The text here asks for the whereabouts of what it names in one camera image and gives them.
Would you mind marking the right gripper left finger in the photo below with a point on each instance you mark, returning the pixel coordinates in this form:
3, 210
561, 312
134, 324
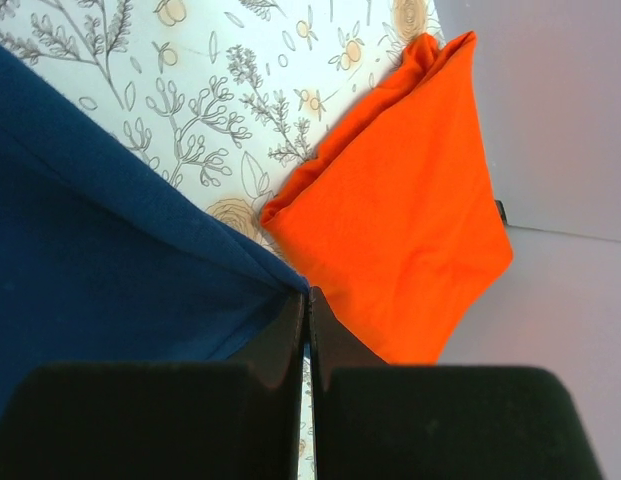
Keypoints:
236, 419

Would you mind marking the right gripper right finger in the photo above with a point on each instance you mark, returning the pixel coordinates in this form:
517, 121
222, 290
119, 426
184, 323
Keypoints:
373, 420

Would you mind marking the navy blue t shirt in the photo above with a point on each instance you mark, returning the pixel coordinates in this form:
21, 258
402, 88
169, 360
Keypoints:
101, 260

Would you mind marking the folded orange t shirt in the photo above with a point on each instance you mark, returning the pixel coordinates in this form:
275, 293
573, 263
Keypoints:
395, 218

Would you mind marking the floral patterned table mat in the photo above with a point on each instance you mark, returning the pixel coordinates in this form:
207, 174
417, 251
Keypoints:
221, 99

